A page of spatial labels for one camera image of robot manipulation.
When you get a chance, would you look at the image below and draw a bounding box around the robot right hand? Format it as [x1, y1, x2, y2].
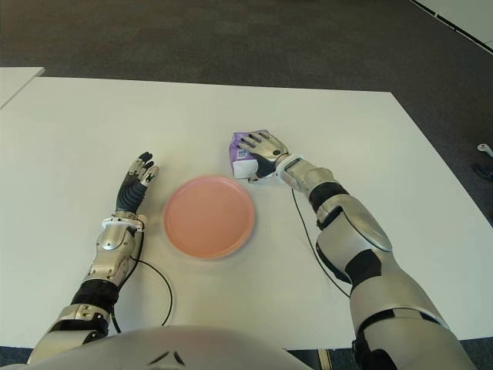
[235, 130, 290, 184]

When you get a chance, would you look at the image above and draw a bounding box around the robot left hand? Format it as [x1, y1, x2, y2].
[114, 151, 160, 214]

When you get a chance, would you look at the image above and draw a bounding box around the purple tissue paper pack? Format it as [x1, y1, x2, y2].
[230, 129, 275, 180]

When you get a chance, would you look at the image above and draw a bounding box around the pink round plate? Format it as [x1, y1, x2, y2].
[163, 175, 257, 261]

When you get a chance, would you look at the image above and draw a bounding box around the adjacent white table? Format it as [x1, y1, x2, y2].
[0, 66, 46, 109]

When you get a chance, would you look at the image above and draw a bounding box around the silver robot torso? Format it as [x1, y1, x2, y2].
[98, 325, 323, 370]

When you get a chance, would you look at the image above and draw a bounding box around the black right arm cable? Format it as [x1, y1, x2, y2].
[290, 187, 354, 298]

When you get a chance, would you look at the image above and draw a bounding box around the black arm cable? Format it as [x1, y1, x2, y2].
[290, 187, 354, 298]
[111, 258, 173, 335]

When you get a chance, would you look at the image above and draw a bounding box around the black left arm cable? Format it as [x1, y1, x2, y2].
[111, 258, 173, 335]

